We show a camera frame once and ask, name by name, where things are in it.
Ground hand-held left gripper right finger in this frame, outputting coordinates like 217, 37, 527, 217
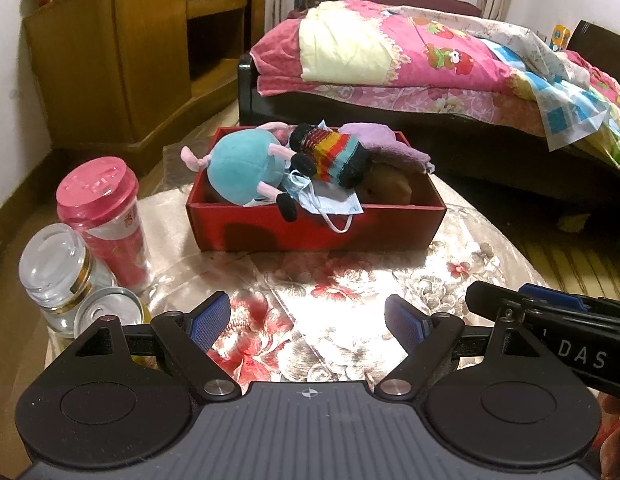
375, 294, 538, 401

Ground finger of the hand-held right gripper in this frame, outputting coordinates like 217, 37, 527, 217
465, 281, 528, 320
518, 283, 589, 312

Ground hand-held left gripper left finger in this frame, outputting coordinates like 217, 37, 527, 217
72, 292, 241, 401

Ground red cardboard box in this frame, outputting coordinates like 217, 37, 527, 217
186, 126, 448, 253

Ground blue face mask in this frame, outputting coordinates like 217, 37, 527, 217
282, 157, 315, 201
290, 180, 365, 233

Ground pink pig plush toy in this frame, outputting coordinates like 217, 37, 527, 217
181, 121, 303, 223

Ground purple towel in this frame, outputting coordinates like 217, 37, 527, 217
340, 122, 435, 176

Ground striped knitted sock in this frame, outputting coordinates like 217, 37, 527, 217
289, 122, 373, 191

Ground brown soft lump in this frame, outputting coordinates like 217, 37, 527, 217
357, 165, 415, 206

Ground person's right hand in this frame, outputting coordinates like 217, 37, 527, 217
594, 392, 620, 466

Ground floral tablecloth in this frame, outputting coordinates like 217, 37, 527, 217
45, 187, 545, 396

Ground yellow drink can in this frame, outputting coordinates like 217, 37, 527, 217
74, 287, 153, 361

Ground clear glass jar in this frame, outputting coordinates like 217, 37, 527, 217
18, 223, 116, 338

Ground pink lid jar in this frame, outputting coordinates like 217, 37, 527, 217
56, 156, 153, 293

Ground blue white patchwork blanket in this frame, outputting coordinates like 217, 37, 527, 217
470, 15, 620, 153

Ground pink floral bed sheet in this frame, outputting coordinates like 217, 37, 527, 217
257, 77, 553, 138

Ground pink cartoon quilt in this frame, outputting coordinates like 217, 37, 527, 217
250, 0, 555, 98

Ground wooden cabinet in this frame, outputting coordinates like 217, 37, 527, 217
22, 0, 268, 163

